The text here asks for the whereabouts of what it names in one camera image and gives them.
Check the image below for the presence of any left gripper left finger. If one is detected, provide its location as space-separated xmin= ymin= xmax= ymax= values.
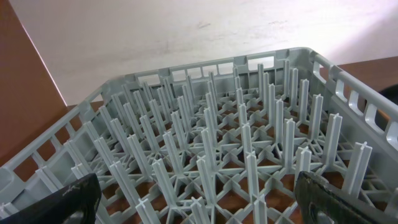
xmin=1 ymin=173 xmax=101 ymax=224

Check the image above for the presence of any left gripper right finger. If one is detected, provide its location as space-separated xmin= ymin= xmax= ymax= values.
xmin=294 ymin=171 xmax=397 ymax=224

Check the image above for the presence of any grey plastic dishwasher rack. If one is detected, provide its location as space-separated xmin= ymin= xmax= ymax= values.
xmin=1 ymin=47 xmax=397 ymax=223

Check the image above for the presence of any round black serving tray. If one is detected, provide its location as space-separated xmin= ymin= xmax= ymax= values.
xmin=375 ymin=84 xmax=398 ymax=131

